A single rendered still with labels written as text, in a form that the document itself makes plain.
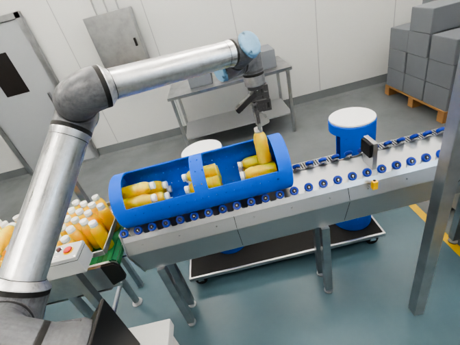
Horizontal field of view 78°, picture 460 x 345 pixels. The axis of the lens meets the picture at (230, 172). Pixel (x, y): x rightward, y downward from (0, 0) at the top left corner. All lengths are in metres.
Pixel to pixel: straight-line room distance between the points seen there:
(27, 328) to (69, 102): 0.53
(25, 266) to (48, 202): 0.17
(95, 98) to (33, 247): 0.42
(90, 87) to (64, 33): 4.00
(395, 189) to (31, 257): 1.55
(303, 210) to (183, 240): 0.64
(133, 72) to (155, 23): 3.64
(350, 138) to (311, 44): 3.06
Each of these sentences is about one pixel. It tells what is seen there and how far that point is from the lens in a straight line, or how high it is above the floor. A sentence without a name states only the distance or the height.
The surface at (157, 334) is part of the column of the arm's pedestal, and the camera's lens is 0.98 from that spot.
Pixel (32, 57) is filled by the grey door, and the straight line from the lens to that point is 5.02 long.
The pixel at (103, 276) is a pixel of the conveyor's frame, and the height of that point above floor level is 0.83.
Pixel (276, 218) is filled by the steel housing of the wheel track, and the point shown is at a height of 0.84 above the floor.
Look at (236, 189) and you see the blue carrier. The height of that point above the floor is 1.09.
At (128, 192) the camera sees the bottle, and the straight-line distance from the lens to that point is 1.51.
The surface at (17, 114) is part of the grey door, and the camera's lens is 5.44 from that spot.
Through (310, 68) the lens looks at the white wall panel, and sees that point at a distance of 4.87.
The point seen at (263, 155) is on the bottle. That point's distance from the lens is 1.38.
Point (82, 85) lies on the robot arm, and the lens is 0.84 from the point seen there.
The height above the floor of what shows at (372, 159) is 0.99.
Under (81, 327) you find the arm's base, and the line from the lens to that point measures 0.80.
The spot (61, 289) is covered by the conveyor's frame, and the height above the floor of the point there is 0.81.
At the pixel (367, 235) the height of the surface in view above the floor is 0.15.
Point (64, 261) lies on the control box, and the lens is 1.44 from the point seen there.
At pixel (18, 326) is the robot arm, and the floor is 1.40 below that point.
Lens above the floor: 1.88
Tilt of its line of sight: 33 degrees down
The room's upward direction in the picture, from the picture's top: 15 degrees counter-clockwise
